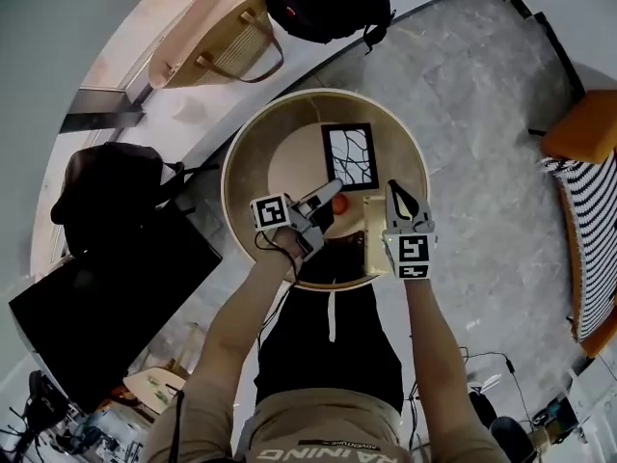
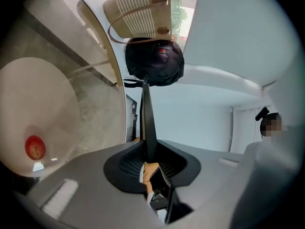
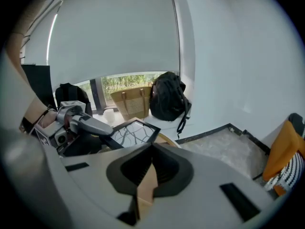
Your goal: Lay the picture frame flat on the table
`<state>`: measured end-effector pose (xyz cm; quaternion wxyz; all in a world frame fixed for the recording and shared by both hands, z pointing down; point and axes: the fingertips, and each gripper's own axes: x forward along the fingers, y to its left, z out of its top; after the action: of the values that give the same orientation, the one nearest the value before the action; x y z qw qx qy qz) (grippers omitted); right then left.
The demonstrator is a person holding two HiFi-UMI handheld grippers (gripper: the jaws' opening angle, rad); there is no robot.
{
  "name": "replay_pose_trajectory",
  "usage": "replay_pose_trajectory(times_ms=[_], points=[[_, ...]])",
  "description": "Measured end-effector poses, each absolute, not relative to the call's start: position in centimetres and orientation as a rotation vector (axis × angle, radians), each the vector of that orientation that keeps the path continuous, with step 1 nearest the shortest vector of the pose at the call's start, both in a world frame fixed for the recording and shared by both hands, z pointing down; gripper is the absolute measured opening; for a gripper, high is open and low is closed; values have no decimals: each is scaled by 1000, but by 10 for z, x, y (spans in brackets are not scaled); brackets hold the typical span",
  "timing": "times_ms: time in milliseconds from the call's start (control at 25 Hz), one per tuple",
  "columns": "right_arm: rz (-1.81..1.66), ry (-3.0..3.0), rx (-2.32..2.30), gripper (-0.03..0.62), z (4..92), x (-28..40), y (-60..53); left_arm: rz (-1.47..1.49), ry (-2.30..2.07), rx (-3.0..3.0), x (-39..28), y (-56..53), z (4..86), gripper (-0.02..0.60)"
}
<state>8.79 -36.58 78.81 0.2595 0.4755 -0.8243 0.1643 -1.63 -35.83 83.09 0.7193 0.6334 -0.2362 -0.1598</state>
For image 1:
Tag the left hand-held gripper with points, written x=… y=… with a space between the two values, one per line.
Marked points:
x=269 y=212

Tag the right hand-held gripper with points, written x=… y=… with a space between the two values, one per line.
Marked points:
x=410 y=253

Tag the black white patterned picture frame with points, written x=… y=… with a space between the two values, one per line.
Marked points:
x=351 y=155

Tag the black shoulder bag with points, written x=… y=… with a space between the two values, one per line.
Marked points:
x=111 y=186

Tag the person's right forearm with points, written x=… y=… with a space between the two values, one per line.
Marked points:
x=434 y=335

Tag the person's left forearm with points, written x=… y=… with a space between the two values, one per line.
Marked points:
x=236 y=321

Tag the small orange ball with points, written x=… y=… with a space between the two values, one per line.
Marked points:
x=341 y=205

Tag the beige book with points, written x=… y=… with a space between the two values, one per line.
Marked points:
x=373 y=239

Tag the round wooden side table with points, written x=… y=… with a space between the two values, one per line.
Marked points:
x=400 y=143

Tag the person's black trousers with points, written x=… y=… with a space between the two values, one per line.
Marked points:
x=337 y=355

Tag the black white striped blanket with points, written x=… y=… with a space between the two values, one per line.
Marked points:
x=595 y=239

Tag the orange sofa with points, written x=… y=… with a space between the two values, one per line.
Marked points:
x=585 y=128

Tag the black backpack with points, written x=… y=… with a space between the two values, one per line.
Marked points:
x=323 y=3

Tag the beige tote bag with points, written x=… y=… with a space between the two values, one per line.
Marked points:
x=212 y=36

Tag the person's beige shirt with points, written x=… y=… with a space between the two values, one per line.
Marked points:
x=328 y=427

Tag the black coat rack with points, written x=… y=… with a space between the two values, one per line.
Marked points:
x=38 y=403

